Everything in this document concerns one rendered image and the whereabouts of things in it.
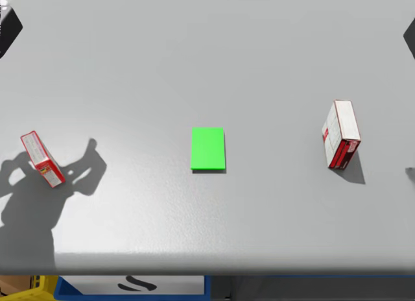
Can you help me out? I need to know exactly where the green pad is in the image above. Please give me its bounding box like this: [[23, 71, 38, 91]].
[[190, 127, 227, 171]]

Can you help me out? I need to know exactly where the red and white carton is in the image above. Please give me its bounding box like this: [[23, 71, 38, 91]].
[[321, 99, 362, 170], [19, 130, 66, 189]]

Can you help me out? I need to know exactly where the white box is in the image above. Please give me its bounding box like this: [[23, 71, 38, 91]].
[[64, 275, 206, 296]]

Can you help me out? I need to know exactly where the blue box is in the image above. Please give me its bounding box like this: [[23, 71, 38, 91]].
[[53, 275, 212, 301]]

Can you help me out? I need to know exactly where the yellow box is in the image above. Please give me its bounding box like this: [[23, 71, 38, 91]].
[[0, 275, 60, 301]]

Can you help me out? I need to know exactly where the brown box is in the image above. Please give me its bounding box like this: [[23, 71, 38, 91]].
[[0, 275, 32, 296]]

